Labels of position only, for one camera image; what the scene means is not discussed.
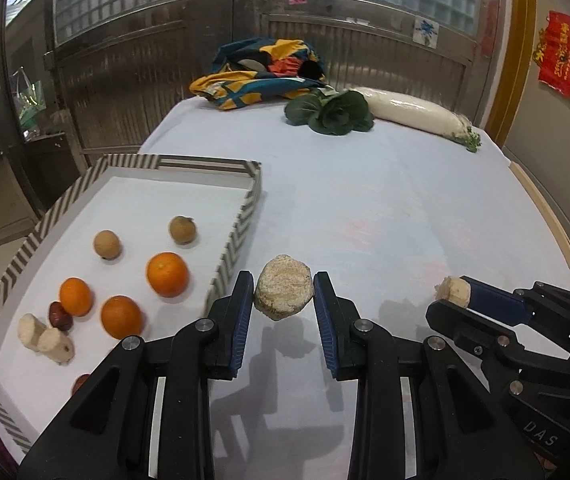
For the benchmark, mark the striped rim white tray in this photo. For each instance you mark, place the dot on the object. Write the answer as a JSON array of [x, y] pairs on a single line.
[[130, 195]]

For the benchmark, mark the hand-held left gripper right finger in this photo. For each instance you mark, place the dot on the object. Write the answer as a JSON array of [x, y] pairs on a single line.
[[326, 330]]

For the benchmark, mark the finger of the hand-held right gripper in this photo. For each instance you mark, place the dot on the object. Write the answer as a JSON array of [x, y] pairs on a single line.
[[495, 300], [465, 325]]

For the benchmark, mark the large orange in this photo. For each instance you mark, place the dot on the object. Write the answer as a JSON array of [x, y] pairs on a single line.
[[166, 274]]

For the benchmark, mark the red date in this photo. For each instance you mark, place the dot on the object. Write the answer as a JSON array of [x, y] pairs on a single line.
[[57, 314], [81, 384]]

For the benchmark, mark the white radish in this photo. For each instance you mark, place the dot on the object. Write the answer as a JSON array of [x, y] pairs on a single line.
[[415, 110]]

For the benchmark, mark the large peeled yam piece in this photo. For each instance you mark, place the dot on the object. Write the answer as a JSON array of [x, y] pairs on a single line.
[[283, 287]]

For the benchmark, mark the brown longan with stem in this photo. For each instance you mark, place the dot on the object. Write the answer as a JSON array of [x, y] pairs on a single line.
[[182, 230]]

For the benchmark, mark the low cabinet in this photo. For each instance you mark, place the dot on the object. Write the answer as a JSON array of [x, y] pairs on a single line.
[[0, 185]]

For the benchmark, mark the blue white sticker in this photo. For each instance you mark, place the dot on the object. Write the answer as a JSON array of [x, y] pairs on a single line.
[[426, 31]]

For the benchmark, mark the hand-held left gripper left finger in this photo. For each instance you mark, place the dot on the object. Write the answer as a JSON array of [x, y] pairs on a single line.
[[242, 325]]

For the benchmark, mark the green clear plastic bag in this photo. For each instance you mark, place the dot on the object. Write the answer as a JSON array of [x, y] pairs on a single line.
[[30, 100]]

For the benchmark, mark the yellow wooden door frame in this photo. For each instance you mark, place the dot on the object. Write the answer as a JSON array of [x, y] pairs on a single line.
[[512, 60]]

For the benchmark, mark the small orange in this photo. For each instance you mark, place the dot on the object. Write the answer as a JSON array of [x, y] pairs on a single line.
[[75, 296]]

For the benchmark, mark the white tablecloth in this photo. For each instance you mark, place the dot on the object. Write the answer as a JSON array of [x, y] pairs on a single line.
[[390, 200]]

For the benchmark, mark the metal door with glass blocks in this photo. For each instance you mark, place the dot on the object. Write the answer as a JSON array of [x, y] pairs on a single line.
[[375, 60], [125, 85]]

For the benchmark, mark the colourful patterned cloth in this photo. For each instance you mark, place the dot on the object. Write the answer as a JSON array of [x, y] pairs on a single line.
[[250, 75]]

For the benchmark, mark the red gold wall banner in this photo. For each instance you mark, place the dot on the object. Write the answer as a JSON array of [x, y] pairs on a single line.
[[560, 52]]

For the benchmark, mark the smooth brown longan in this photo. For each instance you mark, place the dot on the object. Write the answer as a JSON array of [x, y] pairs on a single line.
[[106, 244]]

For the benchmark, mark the green bok choy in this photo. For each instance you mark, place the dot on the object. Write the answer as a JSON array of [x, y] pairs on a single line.
[[335, 112]]

